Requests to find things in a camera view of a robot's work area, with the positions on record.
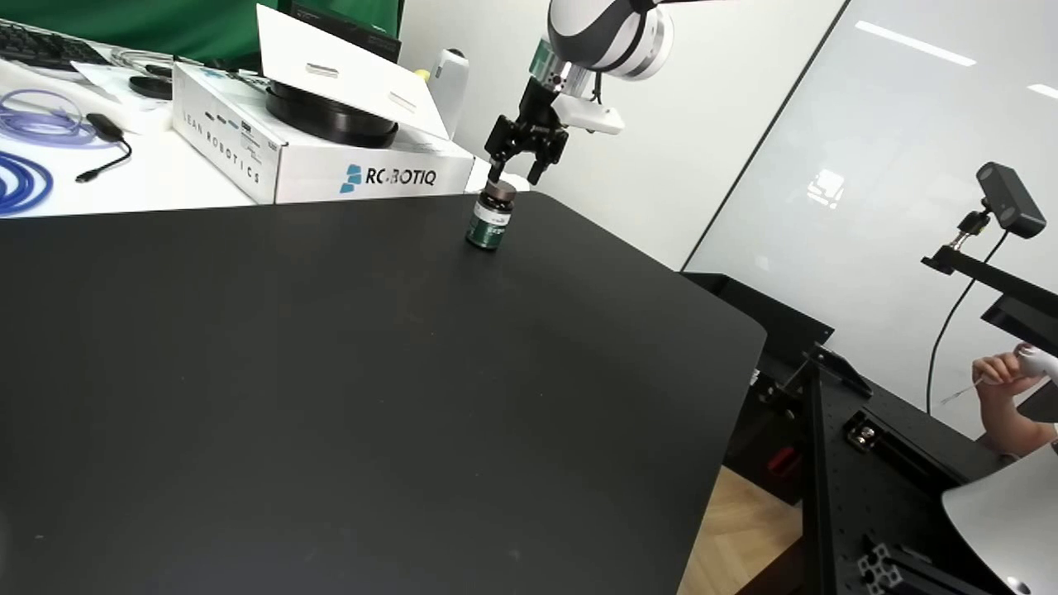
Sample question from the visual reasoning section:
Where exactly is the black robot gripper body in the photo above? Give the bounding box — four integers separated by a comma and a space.
487, 80, 570, 166

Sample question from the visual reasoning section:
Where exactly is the green bottle with white cap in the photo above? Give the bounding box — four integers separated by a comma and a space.
466, 182, 514, 251

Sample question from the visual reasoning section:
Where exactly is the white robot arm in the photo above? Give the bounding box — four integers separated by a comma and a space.
487, 0, 691, 182

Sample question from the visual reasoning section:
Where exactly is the person's hand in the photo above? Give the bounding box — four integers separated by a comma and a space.
973, 349, 1036, 388

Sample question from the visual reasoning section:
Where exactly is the black round object on box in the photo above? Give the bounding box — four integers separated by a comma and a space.
264, 83, 398, 148

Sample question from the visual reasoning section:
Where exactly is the white Robotiq cardboard box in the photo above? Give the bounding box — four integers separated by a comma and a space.
173, 67, 474, 206

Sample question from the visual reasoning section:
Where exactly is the black keyboard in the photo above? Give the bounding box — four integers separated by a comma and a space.
0, 23, 107, 68

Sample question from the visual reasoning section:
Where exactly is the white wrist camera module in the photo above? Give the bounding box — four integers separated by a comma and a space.
552, 92, 624, 137

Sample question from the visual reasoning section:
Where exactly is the black cable with plug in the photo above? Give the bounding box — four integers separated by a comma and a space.
71, 109, 136, 185

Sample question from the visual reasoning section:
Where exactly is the black metal frame stand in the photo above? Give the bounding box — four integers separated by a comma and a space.
684, 262, 1038, 595

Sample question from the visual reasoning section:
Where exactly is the black camera on stand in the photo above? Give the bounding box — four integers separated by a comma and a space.
974, 162, 1047, 237

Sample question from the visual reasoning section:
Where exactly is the blue coiled cable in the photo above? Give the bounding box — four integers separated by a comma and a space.
0, 83, 86, 219

